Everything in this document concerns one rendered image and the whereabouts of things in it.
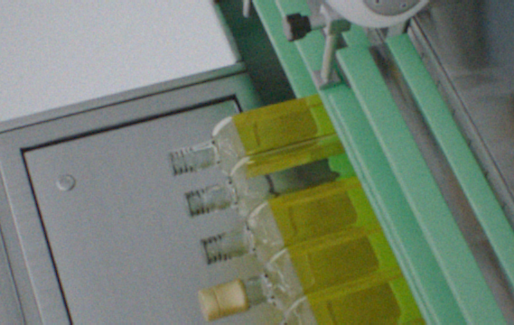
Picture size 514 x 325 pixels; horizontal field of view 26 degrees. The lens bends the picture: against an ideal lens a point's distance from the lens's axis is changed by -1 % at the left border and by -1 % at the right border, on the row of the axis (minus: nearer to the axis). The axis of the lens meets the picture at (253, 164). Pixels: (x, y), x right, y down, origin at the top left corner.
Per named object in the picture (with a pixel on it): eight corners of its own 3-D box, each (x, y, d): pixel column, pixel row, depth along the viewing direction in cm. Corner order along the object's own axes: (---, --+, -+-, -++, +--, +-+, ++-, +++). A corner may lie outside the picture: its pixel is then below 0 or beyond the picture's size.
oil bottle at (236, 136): (378, 103, 134) (204, 148, 129) (384, 73, 129) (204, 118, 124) (397, 140, 131) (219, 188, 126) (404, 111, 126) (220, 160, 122)
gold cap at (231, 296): (237, 287, 118) (197, 299, 117) (238, 272, 115) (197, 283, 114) (248, 317, 116) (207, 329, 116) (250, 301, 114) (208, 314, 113)
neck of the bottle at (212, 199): (224, 190, 124) (182, 201, 123) (225, 175, 121) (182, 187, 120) (233, 212, 122) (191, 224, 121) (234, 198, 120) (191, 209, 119)
